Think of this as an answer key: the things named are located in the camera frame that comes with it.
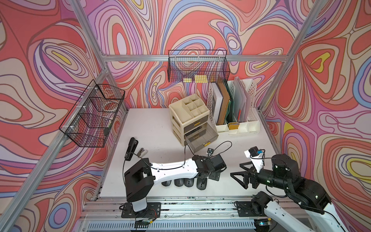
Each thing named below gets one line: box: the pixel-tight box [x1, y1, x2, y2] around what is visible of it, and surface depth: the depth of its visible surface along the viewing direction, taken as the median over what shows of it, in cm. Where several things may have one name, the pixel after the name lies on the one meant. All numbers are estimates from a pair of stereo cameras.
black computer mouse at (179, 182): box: [174, 178, 185, 188], surface depth 83 cm
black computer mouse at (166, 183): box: [161, 179, 172, 187], surface depth 84 cm
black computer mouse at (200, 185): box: [196, 177, 208, 190], surface depth 82 cm
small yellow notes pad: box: [183, 77, 192, 83], surface depth 85 cm
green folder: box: [224, 80, 236, 124], surface depth 92 cm
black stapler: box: [124, 136, 139, 162], surface depth 96 cm
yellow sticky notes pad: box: [194, 74, 209, 84], surface depth 91 cm
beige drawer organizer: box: [168, 93, 210, 146], surface depth 87 cm
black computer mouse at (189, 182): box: [183, 177, 195, 188], surface depth 83 cm
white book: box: [211, 82, 224, 125], surface depth 97 cm
